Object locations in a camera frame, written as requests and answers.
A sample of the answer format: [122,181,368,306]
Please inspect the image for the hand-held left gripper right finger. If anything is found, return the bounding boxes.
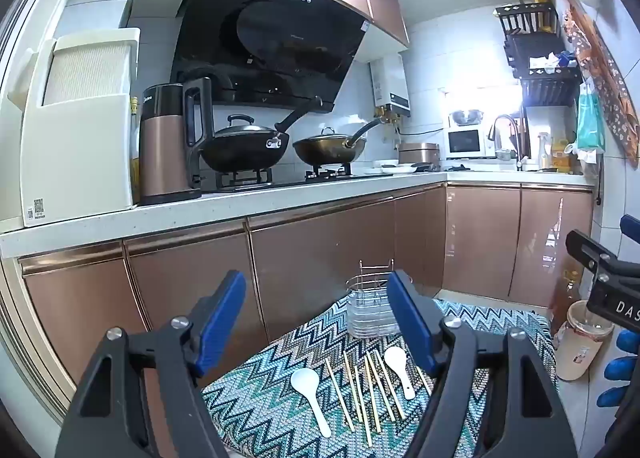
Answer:
[386,268,575,458]

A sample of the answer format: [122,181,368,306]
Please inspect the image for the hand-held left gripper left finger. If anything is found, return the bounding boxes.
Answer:
[54,269,248,458]

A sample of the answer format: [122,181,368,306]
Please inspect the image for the white soup spoon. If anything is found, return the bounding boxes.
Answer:
[384,346,417,400]
[291,368,333,439]

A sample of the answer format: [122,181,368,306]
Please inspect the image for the wire utensil holder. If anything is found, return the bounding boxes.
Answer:
[346,260,401,339]

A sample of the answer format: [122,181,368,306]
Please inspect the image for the group of wooden chopsticks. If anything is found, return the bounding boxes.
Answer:
[341,348,433,446]

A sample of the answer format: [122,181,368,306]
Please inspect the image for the single wooden chopstick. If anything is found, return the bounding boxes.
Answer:
[325,357,355,420]

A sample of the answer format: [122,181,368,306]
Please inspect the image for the person's right hand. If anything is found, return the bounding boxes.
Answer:
[597,328,640,409]

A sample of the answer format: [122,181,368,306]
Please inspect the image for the amber oil jug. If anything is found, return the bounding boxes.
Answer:
[547,268,582,334]

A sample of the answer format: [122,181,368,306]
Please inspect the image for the beige trash bin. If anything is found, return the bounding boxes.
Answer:
[555,300,615,381]

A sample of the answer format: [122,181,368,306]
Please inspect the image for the white plastic bag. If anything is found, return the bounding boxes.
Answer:
[570,148,598,174]

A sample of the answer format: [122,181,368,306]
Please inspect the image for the zigzag patterned woven mat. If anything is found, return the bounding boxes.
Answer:
[200,295,557,458]

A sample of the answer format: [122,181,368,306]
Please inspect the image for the yellow oil bottle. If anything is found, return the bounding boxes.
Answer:
[550,138,576,171]

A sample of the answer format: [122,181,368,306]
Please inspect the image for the copper base cabinets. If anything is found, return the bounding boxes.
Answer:
[0,170,596,419]

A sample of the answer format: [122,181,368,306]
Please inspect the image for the teal plastic bag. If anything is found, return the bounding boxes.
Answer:
[576,83,607,154]

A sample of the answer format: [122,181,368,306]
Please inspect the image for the steel kitchen faucet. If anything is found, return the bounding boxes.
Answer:
[487,114,526,171]

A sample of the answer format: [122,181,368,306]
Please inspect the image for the brown patterned apron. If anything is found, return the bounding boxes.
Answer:
[560,3,640,161]

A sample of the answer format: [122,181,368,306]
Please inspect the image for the gas stove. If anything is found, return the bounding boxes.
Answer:
[215,163,361,189]

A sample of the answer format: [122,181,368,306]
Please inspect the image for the white dishes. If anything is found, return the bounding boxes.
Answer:
[364,163,416,175]

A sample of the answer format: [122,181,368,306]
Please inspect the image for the white microwave oven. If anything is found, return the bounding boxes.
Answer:
[445,127,496,160]

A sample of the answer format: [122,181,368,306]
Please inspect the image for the copper rice cooker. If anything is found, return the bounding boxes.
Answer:
[398,142,441,166]

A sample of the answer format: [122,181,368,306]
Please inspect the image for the black wok with lid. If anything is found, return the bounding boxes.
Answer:
[200,95,326,173]

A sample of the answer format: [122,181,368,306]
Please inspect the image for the copper electric kettle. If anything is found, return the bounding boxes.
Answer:
[137,77,216,206]

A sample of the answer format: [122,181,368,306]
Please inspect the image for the steel bowls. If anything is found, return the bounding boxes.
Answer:
[449,109,485,128]

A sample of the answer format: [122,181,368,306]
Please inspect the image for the brass wok with lid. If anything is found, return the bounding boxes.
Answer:
[292,118,383,165]

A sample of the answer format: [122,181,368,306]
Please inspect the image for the yellow label bottle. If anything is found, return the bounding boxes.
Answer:
[129,97,141,189]

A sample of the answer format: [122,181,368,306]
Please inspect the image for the cream countertop appliance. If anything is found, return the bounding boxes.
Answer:
[7,28,142,229]

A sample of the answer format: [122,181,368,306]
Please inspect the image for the white gas water heater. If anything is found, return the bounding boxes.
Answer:
[369,55,413,119]

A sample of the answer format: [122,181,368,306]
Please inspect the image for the black range hood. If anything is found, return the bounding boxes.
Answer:
[170,0,371,114]

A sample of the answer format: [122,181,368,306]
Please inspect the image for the black wall rack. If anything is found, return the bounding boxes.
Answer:
[492,3,583,109]

